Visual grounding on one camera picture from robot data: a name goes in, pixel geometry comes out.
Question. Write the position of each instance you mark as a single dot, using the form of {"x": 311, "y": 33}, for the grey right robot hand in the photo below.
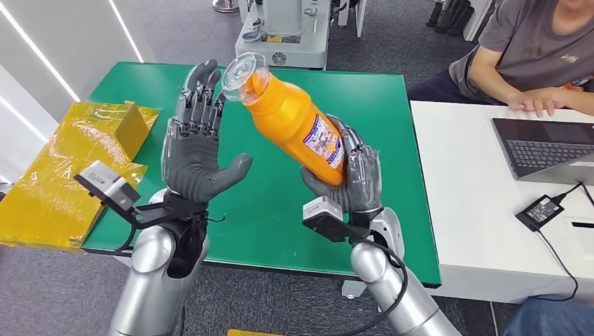
{"x": 364, "y": 181}

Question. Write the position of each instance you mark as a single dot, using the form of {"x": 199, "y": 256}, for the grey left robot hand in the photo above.
{"x": 192, "y": 162}

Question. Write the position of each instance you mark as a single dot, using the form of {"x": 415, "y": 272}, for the orange bottle with clear cap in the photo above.
{"x": 283, "y": 116}

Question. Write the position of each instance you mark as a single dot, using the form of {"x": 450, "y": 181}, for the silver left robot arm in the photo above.
{"x": 148, "y": 287}

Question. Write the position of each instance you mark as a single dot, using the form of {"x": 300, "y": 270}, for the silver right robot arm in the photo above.
{"x": 408, "y": 310}

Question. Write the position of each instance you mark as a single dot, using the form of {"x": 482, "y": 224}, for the white table foot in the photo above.
{"x": 352, "y": 290}

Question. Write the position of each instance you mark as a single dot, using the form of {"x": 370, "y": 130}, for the grey machine base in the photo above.
{"x": 297, "y": 46}

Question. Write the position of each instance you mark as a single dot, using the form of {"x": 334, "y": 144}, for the yellow taped cardboard box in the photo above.
{"x": 42, "y": 195}

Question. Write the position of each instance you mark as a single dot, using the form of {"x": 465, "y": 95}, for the chrome stand base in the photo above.
{"x": 225, "y": 5}

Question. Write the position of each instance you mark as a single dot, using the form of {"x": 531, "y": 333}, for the black power adapter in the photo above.
{"x": 538, "y": 212}

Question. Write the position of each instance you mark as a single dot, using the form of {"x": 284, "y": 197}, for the grey laptop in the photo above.
{"x": 543, "y": 153}

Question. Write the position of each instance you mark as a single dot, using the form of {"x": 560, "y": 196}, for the yellow flat object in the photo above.
{"x": 253, "y": 333}

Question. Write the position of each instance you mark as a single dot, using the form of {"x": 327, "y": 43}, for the black shoes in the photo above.
{"x": 450, "y": 16}

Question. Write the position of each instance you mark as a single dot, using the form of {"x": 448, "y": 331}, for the person's right hand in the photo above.
{"x": 533, "y": 99}

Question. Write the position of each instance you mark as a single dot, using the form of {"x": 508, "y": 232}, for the white furniture panel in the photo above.
{"x": 475, "y": 18}

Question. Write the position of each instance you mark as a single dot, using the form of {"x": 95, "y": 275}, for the person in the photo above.
{"x": 524, "y": 42}

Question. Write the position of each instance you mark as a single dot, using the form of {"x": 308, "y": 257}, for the person's leg in blue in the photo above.
{"x": 552, "y": 320}

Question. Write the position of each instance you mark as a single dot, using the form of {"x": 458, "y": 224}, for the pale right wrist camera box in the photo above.
{"x": 322, "y": 211}

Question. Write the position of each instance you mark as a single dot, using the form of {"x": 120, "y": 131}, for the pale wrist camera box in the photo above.
{"x": 106, "y": 183}
{"x": 322, "y": 211}

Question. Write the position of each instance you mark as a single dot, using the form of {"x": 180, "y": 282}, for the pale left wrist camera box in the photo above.
{"x": 106, "y": 183}

